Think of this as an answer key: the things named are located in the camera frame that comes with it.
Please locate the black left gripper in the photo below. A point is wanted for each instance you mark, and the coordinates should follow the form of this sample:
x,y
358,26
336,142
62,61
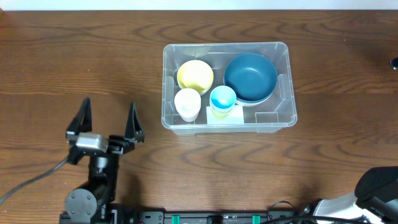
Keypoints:
x,y
115,144

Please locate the cream white cup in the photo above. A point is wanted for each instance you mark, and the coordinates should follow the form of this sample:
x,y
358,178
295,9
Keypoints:
x,y
188,104

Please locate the yellow small bowl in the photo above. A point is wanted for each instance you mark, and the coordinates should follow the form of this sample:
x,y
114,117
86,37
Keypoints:
x,y
195,74

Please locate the yellow cup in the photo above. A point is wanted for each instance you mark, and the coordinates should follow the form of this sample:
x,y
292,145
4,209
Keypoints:
x,y
219,115

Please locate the light blue cup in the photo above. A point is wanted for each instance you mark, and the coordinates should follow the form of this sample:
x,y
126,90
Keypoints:
x,y
222,99

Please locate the beige large bowl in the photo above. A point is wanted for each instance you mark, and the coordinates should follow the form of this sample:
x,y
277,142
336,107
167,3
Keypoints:
x,y
253,104

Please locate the dark blue bowl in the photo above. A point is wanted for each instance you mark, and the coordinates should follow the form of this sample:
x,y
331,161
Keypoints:
x,y
253,94
246,69

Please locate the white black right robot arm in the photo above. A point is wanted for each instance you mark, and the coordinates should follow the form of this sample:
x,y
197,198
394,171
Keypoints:
x,y
374,200

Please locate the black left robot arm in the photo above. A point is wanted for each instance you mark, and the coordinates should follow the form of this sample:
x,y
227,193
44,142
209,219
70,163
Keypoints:
x,y
92,202

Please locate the clear plastic storage container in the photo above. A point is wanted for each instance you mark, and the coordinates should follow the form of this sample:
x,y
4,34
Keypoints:
x,y
278,112

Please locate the white label on container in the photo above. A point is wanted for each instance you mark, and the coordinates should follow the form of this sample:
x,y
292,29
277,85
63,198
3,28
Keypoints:
x,y
235,117

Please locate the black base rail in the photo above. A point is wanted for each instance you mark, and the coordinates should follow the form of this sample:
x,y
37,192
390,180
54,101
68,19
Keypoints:
x,y
214,217

